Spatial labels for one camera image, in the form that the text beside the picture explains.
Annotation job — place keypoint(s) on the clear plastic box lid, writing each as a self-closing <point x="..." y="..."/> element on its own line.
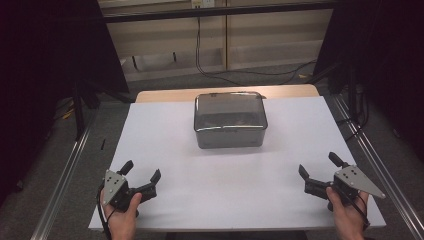
<point x="230" y="106"/>

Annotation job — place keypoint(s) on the black horizontal bar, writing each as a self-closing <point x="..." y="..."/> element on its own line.
<point x="216" y="11"/>

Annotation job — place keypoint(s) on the person's right hand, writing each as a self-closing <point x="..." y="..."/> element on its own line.
<point x="348" y="220"/>

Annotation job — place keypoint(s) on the black curtain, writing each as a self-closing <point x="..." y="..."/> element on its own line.
<point x="40" y="66"/>
<point x="393" y="50"/>

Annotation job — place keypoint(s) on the white table mat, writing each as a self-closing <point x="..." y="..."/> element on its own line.
<point x="213" y="186"/>

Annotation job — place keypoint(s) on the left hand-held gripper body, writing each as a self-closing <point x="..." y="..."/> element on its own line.
<point x="113" y="185"/>

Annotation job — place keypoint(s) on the white wall outlet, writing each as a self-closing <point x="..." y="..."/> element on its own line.
<point x="203" y="3"/>

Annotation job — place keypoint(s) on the clear grey plastic box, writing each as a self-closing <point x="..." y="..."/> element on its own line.
<point x="230" y="140"/>

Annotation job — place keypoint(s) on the person's left hand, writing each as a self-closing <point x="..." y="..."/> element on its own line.
<point x="122" y="223"/>

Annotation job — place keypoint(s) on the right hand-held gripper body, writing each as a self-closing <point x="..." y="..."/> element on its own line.
<point x="353" y="180"/>

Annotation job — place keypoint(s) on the black metal stand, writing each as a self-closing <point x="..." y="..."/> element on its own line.
<point x="79" y="113"/>

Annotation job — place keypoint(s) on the aluminium floor rail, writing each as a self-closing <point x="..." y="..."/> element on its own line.
<point x="381" y="166"/>
<point x="61" y="186"/>

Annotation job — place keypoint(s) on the small black stick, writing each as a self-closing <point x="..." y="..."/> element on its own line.
<point x="103" y="144"/>

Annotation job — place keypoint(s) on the yellow tape piece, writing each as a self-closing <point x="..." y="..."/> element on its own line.
<point x="68" y="114"/>

